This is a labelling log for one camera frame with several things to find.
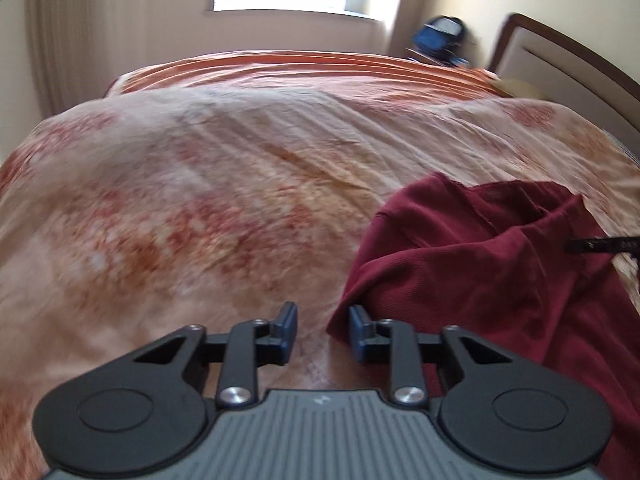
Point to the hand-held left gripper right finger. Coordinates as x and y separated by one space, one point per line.
359 332

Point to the dark red shirt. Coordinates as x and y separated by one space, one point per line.
480 280

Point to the orange striped bed sheet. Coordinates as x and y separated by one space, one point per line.
310 67

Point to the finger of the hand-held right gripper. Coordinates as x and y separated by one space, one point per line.
600 246

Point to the floral beige quilt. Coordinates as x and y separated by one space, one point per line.
200 200

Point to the wooden headboard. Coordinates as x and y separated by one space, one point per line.
570 65

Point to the beige pillow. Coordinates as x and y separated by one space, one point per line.
522 87

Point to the blue backpack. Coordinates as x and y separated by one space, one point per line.
437 37

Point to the beige curtain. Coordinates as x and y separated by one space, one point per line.
47 35

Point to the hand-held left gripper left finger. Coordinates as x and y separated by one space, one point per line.
288 329

